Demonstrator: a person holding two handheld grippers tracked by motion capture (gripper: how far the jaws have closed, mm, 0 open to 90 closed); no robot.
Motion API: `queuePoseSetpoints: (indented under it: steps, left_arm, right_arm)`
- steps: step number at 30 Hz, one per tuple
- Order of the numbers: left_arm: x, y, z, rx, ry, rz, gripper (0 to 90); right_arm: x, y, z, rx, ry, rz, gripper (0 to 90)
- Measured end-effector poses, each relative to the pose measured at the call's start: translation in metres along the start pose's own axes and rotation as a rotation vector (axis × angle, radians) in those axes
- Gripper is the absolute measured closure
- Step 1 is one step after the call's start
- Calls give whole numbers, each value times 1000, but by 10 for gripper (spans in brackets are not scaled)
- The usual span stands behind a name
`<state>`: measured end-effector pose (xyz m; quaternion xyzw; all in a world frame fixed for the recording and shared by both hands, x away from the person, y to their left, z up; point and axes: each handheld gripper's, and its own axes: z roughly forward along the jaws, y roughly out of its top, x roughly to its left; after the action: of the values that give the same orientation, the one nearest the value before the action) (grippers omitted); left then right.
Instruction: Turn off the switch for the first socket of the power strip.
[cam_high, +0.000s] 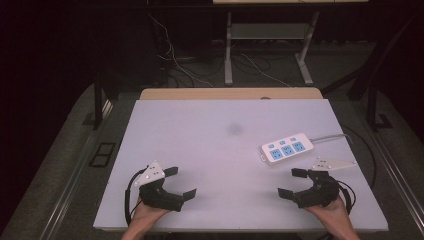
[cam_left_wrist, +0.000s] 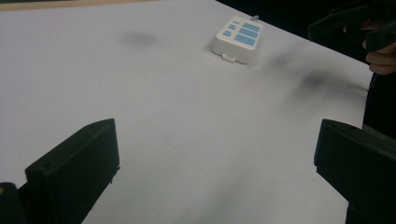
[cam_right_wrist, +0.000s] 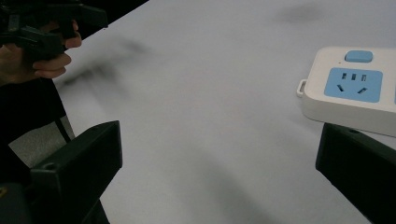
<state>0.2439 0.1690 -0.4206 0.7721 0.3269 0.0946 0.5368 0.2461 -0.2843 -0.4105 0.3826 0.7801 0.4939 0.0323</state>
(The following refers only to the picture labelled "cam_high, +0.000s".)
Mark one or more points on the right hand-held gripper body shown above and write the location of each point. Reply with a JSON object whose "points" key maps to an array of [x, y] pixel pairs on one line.
{"points": [[321, 195]]}

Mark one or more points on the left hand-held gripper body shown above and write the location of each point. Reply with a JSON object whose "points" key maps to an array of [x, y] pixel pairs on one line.
{"points": [[156, 196]]}

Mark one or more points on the person's left hand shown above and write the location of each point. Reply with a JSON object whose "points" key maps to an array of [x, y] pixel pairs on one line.
{"points": [[145, 216]]}

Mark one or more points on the person's right hand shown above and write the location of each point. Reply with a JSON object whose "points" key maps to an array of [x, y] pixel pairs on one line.
{"points": [[333, 215]]}

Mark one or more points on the white power strip blue sockets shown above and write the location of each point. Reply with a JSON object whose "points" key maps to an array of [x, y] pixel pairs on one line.
{"points": [[287, 148]]}

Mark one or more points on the white board table cover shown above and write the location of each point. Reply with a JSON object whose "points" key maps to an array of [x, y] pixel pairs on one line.
{"points": [[213, 160]]}

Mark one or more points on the wooden table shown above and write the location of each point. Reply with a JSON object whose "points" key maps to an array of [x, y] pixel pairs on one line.
{"points": [[230, 93]]}

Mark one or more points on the black metal stand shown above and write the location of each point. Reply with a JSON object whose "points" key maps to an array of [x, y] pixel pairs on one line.
{"points": [[372, 106], [98, 103]]}

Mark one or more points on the black rectangular floor frame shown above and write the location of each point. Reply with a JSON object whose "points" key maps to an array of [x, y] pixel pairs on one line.
{"points": [[102, 154]]}

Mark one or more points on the metal floor rail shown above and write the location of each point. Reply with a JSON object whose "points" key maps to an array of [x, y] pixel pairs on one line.
{"points": [[71, 180], [396, 173]]}

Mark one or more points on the white metal desk frame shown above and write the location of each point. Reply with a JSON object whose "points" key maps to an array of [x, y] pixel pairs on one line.
{"points": [[228, 50]]}

